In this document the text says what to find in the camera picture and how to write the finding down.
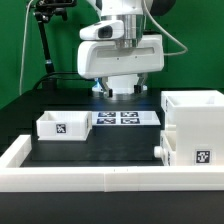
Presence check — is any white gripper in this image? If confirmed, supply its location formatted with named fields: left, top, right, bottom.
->
left=77, top=35, right=164, bottom=98

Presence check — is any white drawer tray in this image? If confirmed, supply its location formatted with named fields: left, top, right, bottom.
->
left=154, top=131, right=176, bottom=166
left=36, top=111, right=92, bottom=141

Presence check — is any white front drawer tray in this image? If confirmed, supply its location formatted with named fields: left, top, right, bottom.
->
left=154, top=131, right=176, bottom=166

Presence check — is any white drawer cabinet box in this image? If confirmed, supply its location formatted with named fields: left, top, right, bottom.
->
left=161, top=90, right=224, bottom=166

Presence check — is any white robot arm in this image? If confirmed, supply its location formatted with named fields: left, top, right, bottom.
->
left=77, top=0, right=176, bottom=100

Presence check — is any white marker tag plate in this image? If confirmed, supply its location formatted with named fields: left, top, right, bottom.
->
left=92, top=111, right=160, bottom=126

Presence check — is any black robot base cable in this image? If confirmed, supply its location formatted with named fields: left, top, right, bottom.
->
left=32, top=70, right=81, bottom=91

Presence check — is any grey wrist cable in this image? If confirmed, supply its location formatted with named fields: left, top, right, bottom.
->
left=142, top=0, right=189, bottom=57

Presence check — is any black camera stand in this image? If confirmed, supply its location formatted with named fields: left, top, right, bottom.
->
left=34, top=0, right=77, bottom=91

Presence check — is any white hanging cable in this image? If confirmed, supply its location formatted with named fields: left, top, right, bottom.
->
left=18, top=0, right=36, bottom=96

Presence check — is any white U-shaped border frame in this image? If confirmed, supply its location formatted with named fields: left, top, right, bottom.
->
left=0, top=135, right=224, bottom=192

